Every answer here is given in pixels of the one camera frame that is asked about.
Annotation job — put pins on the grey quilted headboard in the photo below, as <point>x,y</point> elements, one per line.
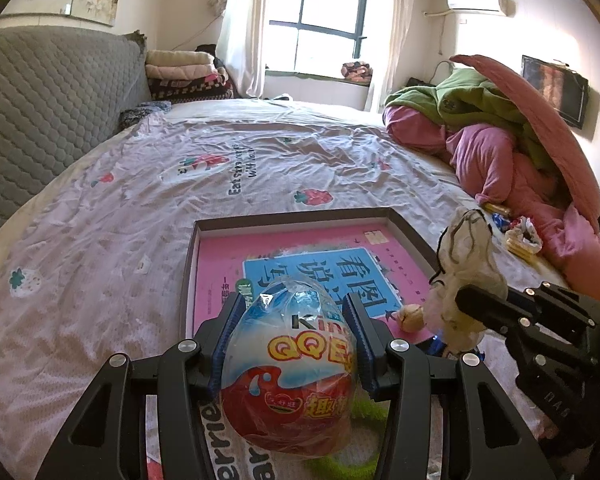
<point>45,105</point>

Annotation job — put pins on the salmon quilted pad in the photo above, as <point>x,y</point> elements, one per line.
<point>545,120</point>

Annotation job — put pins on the cream lace scrunchie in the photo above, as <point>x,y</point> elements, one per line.
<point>467,260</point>

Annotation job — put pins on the white air conditioner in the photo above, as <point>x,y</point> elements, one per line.
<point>477,2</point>

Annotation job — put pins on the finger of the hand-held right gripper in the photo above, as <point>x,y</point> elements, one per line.
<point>565,305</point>
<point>490,310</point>

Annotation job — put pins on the patterned bundle on windowsill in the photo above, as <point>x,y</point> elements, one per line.
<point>356,71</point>

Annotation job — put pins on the pink quilt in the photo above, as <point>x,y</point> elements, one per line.
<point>480,155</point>

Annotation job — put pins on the white curtain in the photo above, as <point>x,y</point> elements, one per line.
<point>392,35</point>
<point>242,25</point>

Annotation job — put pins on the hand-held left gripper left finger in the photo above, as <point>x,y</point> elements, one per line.
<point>216,375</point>

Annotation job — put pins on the dark-framed window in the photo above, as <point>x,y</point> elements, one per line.
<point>330,10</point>

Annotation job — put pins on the yellow snack packet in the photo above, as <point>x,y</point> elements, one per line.
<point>495,209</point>

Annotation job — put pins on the small blue candy packet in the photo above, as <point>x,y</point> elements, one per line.
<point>500,222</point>

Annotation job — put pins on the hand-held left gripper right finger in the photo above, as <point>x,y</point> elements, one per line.
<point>364,360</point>

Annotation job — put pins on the walnut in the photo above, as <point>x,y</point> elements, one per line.
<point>410,317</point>

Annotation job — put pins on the wall television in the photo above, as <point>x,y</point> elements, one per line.
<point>555,90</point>

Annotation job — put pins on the blue snack packet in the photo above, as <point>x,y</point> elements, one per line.
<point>472,358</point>

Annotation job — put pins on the shallow grey cardboard box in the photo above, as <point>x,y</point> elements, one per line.
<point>190,270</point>

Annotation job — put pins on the pink and blue book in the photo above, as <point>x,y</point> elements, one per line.
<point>220,260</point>

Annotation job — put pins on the green blanket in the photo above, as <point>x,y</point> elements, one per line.
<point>470,95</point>

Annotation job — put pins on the dark knitted cloth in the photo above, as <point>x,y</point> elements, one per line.
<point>142,112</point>

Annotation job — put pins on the white printed plastic bag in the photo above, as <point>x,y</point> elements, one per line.
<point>525,235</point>

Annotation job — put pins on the plastic-wrapped toy egg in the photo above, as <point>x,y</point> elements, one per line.
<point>290,360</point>

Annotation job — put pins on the stack of folded blankets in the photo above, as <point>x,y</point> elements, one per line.
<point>185,75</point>

